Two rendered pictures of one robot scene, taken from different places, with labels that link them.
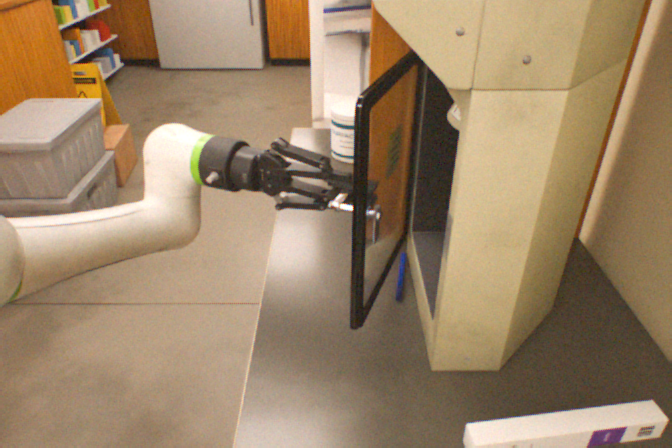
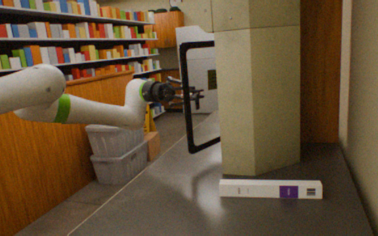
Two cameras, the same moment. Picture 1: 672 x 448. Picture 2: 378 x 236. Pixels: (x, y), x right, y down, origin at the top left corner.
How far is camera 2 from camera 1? 0.59 m
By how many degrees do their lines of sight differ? 26
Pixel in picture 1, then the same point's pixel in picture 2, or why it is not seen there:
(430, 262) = not seen: hidden behind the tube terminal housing
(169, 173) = (132, 95)
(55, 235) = (84, 102)
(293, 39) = not seen: hidden behind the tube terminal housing
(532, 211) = (249, 83)
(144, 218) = (119, 109)
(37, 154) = (111, 134)
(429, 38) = (195, 14)
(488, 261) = (235, 109)
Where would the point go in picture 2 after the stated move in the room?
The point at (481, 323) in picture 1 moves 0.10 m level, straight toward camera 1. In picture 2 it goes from (240, 145) to (222, 155)
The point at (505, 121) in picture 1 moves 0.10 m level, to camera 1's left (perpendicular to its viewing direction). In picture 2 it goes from (228, 43) to (197, 46)
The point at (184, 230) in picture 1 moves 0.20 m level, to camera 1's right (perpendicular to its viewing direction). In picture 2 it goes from (136, 119) to (178, 119)
